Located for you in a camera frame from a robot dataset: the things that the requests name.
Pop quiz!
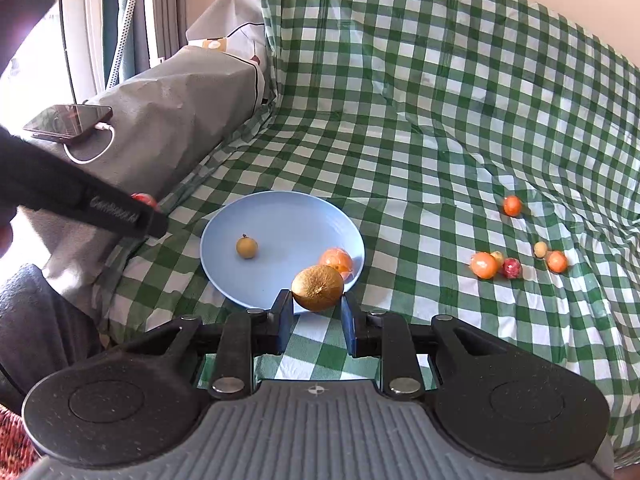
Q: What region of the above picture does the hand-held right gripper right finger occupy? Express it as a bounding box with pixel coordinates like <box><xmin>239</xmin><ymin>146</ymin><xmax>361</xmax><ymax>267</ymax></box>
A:
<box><xmin>340</xmin><ymin>291</ymin><xmax>507</xmax><ymax>400</ymax></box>

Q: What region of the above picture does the black cable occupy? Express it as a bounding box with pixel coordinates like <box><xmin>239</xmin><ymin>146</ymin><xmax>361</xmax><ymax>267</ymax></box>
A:
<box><xmin>57</xmin><ymin>0</ymin><xmax>80</xmax><ymax>107</ymax></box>

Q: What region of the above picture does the black smartphone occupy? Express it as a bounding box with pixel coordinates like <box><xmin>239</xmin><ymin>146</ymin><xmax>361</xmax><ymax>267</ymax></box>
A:
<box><xmin>22</xmin><ymin>104</ymin><xmax>114</xmax><ymax>142</ymax></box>

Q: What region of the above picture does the person's dark trouser leg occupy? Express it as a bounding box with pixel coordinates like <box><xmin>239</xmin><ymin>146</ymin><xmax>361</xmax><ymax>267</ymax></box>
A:
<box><xmin>0</xmin><ymin>264</ymin><xmax>108</xmax><ymax>403</ymax></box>

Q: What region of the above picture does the grey paper cover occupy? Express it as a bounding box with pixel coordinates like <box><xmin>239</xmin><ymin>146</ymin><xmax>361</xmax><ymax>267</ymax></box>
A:
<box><xmin>20</xmin><ymin>44</ymin><xmax>275</xmax><ymax>321</ymax></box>

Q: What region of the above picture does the light grey printed paper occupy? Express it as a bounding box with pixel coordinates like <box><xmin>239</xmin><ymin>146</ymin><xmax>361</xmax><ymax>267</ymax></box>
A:
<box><xmin>186</xmin><ymin>0</ymin><xmax>273</xmax><ymax>63</ymax></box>

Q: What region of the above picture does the white charging cable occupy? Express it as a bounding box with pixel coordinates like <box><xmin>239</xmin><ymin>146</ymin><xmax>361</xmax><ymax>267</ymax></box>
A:
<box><xmin>62</xmin><ymin>122</ymin><xmax>117</xmax><ymax>165</ymax></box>

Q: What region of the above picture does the brown kiwi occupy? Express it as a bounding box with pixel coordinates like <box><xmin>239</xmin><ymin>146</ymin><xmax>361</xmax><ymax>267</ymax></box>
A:
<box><xmin>291</xmin><ymin>265</ymin><xmax>345</xmax><ymax>312</ymax></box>

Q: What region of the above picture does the tangerine in clear wrap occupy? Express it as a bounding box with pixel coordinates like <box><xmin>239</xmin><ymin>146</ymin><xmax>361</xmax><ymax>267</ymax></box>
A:
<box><xmin>319</xmin><ymin>247</ymin><xmax>354</xmax><ymax>282</ymax></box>

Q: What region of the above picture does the white dotted pole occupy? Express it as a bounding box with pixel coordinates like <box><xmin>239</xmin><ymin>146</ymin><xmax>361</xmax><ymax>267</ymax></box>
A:
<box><xmin>106</xmin><ymin>0</ymin><xmax>142</xmax><ymax>90</ymax></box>

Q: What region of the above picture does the light blue plate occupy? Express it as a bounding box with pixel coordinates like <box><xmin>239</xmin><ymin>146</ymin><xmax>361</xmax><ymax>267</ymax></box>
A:
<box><xmin>200</xmin><ymin>191</ymin><xmax>366</xmax><ymax>316</ymax></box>

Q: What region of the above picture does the red patterned cloth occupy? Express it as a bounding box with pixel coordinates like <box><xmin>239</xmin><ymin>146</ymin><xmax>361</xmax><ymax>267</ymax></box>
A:
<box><xmin>0</xmin><ymin>404</ymin><xmax>38</xmax><ymax>480</ymax></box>

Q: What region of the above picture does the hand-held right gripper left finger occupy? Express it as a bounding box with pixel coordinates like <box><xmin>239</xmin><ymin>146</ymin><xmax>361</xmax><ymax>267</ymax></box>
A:
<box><xmin>122</xmin><ymin>289</ymin><xmax>296</xmax><ymax>400</ymax></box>

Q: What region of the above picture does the green white checked tablecloth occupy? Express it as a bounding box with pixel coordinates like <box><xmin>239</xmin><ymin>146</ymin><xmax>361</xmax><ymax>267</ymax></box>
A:
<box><xmin>95</xmin><ymin>0</ymin><xmax>640</xmax><ymax>467</ymax></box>

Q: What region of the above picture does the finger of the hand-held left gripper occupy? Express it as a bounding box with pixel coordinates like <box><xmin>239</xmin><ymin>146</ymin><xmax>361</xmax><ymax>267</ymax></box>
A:
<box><xmin>135</xmin><ymin>204</ymin><xmax>169</xmax><ymax>239</ymax></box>

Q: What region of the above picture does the white window frame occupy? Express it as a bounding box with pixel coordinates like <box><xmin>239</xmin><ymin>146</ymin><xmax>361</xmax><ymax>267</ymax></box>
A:
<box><xmin>60</xmin><ymin>0</ymin><xmax>173</xmax><ymax>96</ymax></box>

